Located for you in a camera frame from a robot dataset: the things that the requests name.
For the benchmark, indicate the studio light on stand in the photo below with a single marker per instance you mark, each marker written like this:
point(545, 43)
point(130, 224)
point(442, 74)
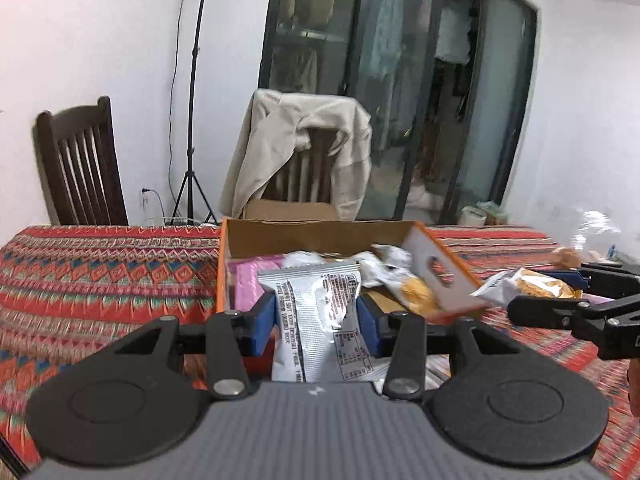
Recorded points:
point(190, 182)

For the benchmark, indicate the pink snack packet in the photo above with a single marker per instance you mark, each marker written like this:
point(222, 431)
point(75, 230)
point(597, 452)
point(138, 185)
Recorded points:
point(244, 272)

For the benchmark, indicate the red patterned tablecloth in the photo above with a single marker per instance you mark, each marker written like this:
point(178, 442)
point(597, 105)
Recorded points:
point(67, 291)

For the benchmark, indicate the oat crisps snack bag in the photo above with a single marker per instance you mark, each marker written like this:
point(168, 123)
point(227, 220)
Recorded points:
point(501, 288)

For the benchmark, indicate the beige jacket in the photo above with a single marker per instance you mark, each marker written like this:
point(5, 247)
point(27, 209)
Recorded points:
point(277, 123)

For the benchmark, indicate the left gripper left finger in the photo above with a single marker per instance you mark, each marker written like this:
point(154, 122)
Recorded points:
point(237, 346)

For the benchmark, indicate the orange cardboard tray box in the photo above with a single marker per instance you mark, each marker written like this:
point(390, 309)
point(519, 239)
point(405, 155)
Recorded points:
point(338, 242)

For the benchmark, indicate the orange biscuit packet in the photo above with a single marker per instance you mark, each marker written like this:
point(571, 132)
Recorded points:
point(417, 297)

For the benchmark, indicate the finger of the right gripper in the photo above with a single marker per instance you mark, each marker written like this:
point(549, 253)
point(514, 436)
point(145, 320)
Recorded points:
point(549, 312)
point(599, 276)

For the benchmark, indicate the chair with beige jacket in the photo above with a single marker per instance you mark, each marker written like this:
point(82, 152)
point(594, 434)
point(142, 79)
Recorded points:
point(301, 189)

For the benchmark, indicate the silver packet in box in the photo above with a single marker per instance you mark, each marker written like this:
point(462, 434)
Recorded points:
point(380, 263)
point(301, 258)

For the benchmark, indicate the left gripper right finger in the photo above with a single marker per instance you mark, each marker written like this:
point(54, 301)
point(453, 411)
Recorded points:
point(407, 339)

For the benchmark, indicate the silver printed snack packet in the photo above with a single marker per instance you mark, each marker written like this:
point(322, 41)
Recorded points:
point(319, 335)

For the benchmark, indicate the black framed glass door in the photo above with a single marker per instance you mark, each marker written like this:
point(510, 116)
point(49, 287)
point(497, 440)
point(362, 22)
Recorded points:
point(445, 83)

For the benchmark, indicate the dark wooden chair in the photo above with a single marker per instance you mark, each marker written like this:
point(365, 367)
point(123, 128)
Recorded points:
point(77, 149)

